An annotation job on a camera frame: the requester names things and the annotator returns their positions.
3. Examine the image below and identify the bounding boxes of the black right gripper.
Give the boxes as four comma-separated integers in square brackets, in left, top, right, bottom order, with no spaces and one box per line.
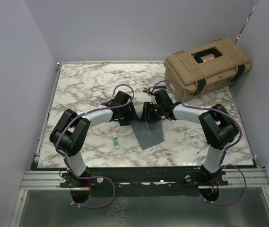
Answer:
[139,102,164,122]

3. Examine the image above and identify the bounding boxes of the green white glue stick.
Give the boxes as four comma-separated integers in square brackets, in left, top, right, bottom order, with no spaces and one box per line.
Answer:
[113,135,120,149]

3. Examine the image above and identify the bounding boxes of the grey envelope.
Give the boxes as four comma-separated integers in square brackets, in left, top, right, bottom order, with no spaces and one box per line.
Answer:
[131,121,164,150]

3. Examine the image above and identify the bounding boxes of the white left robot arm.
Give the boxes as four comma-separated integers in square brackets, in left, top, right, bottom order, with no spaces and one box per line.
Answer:
[49,91,138,187]

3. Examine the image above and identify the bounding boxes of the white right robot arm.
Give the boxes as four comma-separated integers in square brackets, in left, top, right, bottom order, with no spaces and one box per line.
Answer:
[141,89,243,185]

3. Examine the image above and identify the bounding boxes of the tan plastic toolbox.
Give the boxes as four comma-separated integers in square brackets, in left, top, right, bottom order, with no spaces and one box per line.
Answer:
[164,38,252,101]

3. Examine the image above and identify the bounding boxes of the yellow black screwdriver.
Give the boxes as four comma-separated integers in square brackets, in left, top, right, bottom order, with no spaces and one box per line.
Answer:
[197,142,208,154]

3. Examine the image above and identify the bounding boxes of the blue handled pliers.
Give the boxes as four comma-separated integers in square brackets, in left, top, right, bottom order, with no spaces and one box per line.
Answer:
[143,86,167,96]

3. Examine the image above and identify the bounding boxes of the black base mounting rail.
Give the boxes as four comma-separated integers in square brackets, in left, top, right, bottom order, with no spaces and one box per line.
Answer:
[60,166,228,197]

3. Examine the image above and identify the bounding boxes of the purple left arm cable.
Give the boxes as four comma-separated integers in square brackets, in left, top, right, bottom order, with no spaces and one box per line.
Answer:
[55,84,135,210]

